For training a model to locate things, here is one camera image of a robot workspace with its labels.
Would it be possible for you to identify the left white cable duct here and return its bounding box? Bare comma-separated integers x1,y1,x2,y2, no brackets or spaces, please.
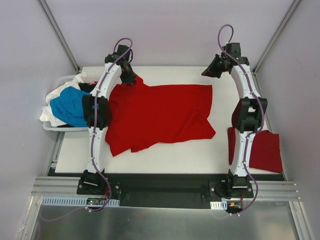
41,196,120,208

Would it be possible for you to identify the white cable duct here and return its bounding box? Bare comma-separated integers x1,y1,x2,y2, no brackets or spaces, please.
210,200,228,211
41,196,120,208

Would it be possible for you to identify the bright red t shirt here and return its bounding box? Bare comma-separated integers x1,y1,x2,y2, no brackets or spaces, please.
105,76,216,157

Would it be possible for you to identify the right white cable duct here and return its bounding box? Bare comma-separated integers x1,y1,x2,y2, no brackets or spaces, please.
210,200,228,211

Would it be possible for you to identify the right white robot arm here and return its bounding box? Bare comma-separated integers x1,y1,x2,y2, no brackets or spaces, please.
202,43,268,199

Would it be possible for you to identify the aluminium frame rail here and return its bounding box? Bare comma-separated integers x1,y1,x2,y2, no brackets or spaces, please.
31,175,303,202

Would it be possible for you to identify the white t shirt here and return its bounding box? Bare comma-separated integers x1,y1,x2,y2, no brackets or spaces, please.
39,72,87,128

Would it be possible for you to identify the folded dark red t shirt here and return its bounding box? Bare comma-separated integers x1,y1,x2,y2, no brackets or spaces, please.
227,127,283,177

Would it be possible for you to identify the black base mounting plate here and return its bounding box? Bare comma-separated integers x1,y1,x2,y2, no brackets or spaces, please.
76,171,254,209

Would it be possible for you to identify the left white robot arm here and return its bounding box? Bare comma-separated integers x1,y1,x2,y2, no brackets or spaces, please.
76,44,136,195

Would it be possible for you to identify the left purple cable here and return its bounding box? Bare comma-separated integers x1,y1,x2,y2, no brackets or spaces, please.
38,37,134,222

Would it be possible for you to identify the white plastic laundry basket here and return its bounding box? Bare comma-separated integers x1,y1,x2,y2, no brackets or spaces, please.
41,74,102,133

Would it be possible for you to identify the blue t shirt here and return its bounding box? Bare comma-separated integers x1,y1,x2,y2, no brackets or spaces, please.
49,86,90,128

